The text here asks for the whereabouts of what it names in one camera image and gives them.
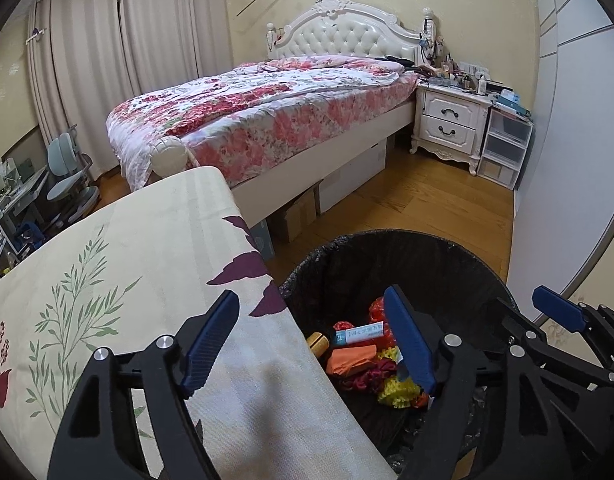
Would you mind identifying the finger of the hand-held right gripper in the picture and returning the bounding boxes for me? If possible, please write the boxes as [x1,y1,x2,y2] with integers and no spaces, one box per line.
[494,297,614,391]
[532,285,614,361]

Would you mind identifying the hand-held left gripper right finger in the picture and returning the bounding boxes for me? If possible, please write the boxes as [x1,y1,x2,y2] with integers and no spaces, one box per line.
[383,285,575,480]

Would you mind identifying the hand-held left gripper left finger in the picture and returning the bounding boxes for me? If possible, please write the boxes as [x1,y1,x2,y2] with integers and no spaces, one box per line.
[47,289,240,480]

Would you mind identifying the dark red string bundle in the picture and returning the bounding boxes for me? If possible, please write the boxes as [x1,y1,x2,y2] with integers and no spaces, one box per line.
[344,360,398,391]

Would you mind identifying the white-blue tube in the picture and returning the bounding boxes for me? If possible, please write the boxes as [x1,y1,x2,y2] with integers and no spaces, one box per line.
[334,322,388,346]

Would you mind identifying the orange paper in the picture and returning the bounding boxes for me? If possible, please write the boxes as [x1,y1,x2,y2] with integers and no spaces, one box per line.
[326,344,378,377]

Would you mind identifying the black trash bin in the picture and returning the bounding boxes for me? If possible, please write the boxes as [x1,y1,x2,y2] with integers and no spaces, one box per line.
[278,230,522,476]

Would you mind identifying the yellow bottle with black cap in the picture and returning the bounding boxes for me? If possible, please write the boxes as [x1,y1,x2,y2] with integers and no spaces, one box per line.
[307,331,330,358]

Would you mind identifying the red mesh bag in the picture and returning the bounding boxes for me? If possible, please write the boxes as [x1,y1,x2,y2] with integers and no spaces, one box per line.
[369,297,395,348]

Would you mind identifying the yellow foam net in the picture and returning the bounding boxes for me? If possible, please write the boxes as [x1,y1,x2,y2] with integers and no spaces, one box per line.
[377,347,423,408]

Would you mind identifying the floral beige tablecloth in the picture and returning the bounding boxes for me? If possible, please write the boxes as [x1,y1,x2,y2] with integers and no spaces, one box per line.
[0,166,398,480]

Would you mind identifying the brown cardboard box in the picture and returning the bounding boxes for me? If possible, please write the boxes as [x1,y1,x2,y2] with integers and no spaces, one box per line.
[277,185,322,243]

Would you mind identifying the clear plastic drawer unit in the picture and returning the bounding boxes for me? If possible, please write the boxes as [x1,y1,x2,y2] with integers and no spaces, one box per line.
[477,105,534,191]

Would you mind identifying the white wardrobe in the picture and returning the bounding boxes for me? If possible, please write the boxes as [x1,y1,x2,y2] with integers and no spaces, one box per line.
[507,0,614,321]

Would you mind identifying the white storage box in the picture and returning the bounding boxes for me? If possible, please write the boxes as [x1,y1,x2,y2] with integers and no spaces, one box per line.
[317,137,388,213]

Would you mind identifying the blue items on drawer unit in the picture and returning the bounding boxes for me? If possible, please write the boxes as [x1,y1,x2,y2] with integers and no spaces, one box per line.
[492,87,532,118]

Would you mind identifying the white two-drawer nightstand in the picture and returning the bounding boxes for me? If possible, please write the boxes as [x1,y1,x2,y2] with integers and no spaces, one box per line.
[409,82,492,177]

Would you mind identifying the grey swivel desk chair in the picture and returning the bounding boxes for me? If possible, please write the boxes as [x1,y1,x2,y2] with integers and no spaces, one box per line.
[46,127,100,226]

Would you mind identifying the pink floral blanket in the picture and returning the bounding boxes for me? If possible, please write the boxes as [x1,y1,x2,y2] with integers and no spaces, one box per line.
[106,55,420,193]

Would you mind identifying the white study desk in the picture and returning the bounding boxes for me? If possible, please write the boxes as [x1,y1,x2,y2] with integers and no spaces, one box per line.
[0,157,50,221]

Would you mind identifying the clutter of small bedside items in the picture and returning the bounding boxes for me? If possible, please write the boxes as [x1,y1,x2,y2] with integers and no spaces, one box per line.
[419,50,508,96]

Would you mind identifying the beige pleated curtain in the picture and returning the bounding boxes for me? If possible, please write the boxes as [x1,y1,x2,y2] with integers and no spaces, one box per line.
[27,0,133,181]
[120,0,238,96]

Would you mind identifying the white bed with tufted headboard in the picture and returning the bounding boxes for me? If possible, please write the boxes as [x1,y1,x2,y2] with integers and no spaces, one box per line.
[106,0,440,228]

